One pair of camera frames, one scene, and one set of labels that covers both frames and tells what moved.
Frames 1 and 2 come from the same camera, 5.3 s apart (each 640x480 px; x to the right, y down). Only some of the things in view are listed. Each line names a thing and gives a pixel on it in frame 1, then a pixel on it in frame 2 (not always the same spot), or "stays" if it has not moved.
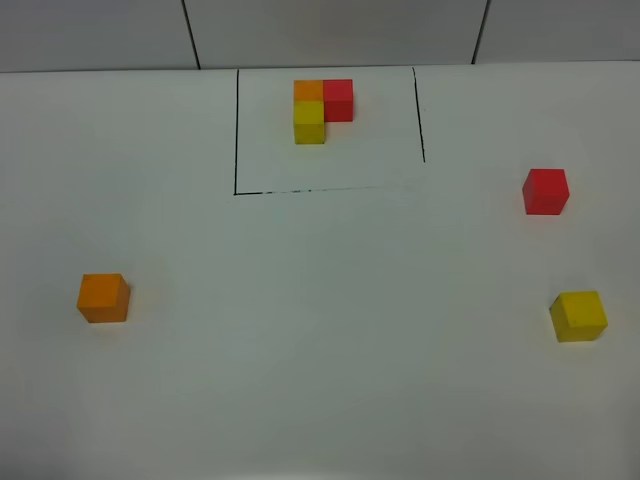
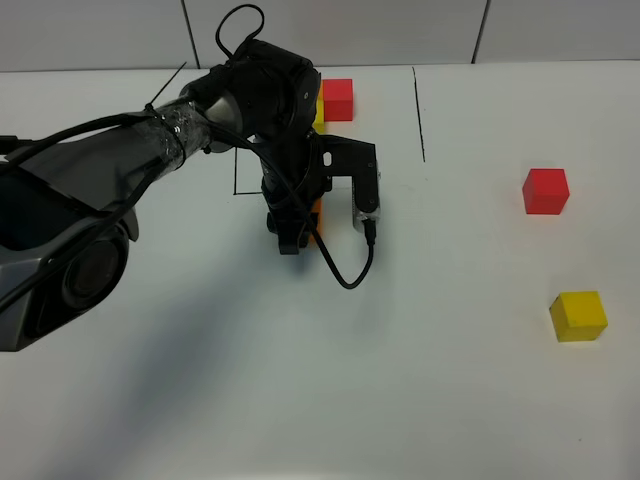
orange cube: (104, 297) -> (317, 208)
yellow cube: (578, 316) stays
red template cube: (338, 100) stays
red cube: (545, 192) stays
